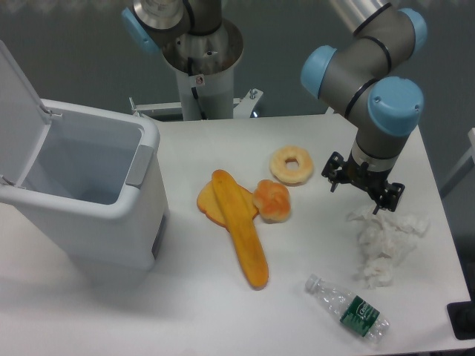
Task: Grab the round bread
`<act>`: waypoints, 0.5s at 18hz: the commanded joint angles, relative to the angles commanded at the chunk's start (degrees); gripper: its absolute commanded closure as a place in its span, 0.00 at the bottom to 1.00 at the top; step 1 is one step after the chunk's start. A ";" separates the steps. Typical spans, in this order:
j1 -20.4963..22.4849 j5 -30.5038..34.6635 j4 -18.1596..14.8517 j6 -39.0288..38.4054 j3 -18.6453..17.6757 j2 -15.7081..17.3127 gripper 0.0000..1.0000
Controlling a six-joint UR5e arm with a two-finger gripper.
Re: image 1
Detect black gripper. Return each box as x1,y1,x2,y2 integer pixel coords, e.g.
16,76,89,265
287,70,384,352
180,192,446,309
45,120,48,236
321,151,404,215

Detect white frame bar right edge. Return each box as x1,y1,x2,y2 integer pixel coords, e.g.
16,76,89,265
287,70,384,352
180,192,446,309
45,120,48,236
439,128,474,199

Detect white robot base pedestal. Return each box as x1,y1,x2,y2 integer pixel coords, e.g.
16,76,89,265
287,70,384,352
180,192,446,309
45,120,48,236
131,19,263,121

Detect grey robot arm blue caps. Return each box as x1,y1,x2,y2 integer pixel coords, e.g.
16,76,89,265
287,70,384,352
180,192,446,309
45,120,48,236
122,1,428,211

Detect round orange knotted bread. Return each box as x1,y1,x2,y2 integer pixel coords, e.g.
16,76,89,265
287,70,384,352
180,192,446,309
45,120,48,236
252,179,291,223

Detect flat orange toast slice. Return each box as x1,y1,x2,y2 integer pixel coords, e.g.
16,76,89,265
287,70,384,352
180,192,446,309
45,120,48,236
197,182,259,228

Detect black device at table corner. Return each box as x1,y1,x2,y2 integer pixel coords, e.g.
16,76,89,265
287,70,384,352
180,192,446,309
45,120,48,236
447,301,474,340

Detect white open trash bin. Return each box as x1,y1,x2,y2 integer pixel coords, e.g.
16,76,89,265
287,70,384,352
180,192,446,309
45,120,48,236
1,46,169,271

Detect clear plastic bottle green label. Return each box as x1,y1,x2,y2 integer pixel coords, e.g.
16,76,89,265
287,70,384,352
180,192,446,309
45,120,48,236
305,274,390,344

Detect pale ring-shaped bread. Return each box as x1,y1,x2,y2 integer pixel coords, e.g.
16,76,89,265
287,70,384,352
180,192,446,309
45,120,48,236
269,145,314,185

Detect long orange baguette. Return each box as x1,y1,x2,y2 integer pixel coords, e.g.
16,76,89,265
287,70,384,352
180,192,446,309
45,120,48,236
212,170,269,290

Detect crumpled white tissue paper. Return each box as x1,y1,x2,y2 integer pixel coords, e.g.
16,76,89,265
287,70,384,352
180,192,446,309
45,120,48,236
347,205,430,289

